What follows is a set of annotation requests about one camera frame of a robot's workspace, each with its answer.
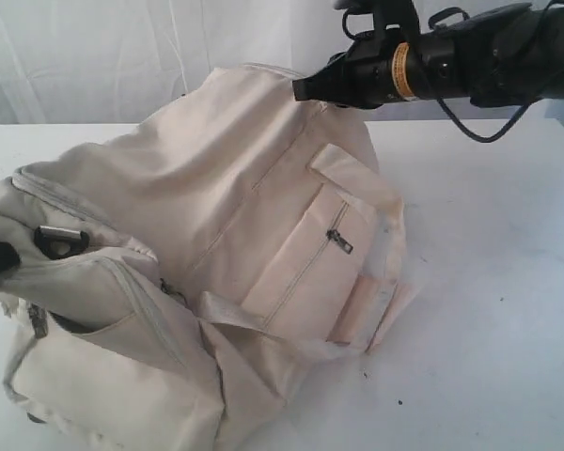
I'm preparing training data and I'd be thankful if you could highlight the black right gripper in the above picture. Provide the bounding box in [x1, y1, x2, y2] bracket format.
[292, 23, 396, 110]

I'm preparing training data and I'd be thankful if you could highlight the beige duffel bag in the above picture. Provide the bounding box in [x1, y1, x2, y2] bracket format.
[0, 66, 413, 450]

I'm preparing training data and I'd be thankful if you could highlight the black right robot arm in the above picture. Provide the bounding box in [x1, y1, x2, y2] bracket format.
[292, 1, 564, 110]

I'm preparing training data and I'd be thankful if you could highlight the white backdrop curtain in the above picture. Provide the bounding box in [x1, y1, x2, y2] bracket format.
[0, 0, 564, 127]

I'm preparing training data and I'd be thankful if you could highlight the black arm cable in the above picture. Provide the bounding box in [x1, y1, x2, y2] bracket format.
[340, 8, 537, 144]

